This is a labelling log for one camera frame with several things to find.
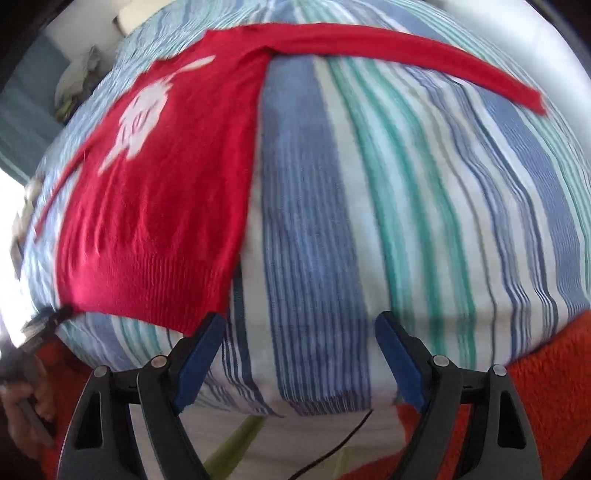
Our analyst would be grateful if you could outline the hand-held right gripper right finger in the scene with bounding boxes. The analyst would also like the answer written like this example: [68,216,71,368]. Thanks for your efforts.
[374,311,544,480]

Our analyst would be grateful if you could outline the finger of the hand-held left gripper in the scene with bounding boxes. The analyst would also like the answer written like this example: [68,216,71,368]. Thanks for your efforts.
[21,304,86,346]

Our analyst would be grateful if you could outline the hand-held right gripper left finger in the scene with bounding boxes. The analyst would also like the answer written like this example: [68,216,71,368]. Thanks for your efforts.
[55,312,226,480]

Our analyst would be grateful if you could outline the red sweater with white figure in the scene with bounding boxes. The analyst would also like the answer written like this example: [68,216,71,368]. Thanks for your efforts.
[34,22,548,337]

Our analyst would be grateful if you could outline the person's left hand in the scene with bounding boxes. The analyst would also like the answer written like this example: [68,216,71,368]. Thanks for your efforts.
[0,364,58,460]

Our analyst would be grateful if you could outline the beige patterned pillow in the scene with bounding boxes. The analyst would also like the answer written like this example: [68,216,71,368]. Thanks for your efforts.
[8,178,44,280]

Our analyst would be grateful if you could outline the white sheet with green print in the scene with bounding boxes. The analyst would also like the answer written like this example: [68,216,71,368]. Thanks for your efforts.
[182,399,407,480]

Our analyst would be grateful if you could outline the blue green striped bed cover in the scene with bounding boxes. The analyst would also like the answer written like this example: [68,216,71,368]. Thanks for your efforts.
[21,0,591,418]

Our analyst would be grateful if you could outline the teal curtain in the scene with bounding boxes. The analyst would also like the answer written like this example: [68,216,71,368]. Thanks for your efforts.
[0,34,95,185]

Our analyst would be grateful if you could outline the folded checked blanket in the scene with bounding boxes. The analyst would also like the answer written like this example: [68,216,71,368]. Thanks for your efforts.
[54,45,116,123]

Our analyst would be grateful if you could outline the cream padded headboard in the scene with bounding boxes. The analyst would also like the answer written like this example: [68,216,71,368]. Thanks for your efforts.
[113,0,155,37]

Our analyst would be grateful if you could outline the thin black cable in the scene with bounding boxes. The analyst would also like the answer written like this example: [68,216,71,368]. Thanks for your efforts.
[287,408,375,480]

